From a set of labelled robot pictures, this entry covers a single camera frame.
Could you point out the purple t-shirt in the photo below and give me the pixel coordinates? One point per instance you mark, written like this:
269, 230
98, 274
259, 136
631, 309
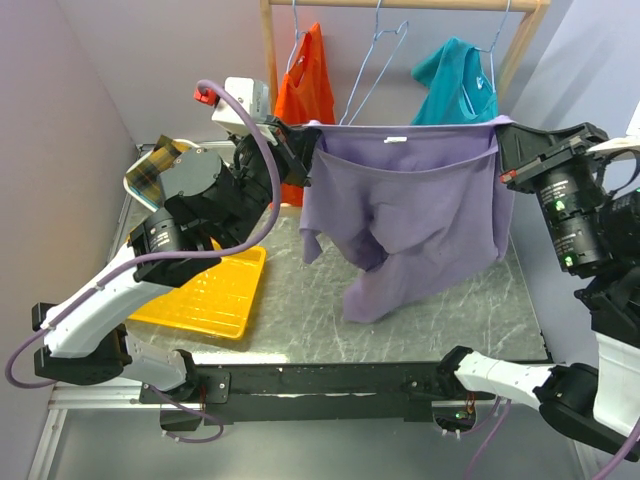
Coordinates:
417, 209

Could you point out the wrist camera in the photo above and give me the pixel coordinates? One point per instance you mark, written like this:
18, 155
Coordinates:
628, 143
251, 94

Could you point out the orange t-shirt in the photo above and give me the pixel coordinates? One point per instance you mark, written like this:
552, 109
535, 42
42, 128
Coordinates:
305, 93

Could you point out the teal t-shirt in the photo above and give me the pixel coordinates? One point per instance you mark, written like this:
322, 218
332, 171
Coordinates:
458, 91

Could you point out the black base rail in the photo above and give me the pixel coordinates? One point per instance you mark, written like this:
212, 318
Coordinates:
220, 395

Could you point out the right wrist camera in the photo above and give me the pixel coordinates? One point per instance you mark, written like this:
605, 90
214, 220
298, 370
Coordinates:
628, 143

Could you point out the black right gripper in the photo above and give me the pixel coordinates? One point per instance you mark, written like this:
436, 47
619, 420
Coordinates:
522, 149

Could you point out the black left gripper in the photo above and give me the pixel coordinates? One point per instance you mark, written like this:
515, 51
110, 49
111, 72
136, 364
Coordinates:
294, 149

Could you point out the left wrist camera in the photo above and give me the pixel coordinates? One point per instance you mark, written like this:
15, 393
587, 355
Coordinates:
251, 94

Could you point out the yellow plaid cloth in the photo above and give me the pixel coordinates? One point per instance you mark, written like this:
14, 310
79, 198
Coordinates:
150, 170

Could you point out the blue hanger under teal shirt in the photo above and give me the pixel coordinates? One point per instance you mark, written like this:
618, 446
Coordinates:
490, 51

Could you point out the white perforated basket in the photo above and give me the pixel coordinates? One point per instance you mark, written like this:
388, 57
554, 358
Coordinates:
145, 185

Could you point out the blue hanger under orange shirt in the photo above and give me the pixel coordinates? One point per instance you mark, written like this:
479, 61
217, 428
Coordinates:
298, 36

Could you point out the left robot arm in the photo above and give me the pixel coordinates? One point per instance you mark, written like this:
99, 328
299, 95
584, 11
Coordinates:
208, 207

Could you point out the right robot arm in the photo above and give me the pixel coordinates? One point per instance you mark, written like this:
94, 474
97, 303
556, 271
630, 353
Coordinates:
595, 405

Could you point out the empty blue wire hanger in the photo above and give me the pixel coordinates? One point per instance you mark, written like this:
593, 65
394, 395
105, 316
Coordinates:
367, 80

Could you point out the wooden clothes rack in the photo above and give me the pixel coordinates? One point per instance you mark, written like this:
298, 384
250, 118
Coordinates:
398, 97

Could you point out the yellow plastic tray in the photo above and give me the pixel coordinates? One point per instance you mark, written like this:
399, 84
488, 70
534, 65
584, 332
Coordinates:
216, 302

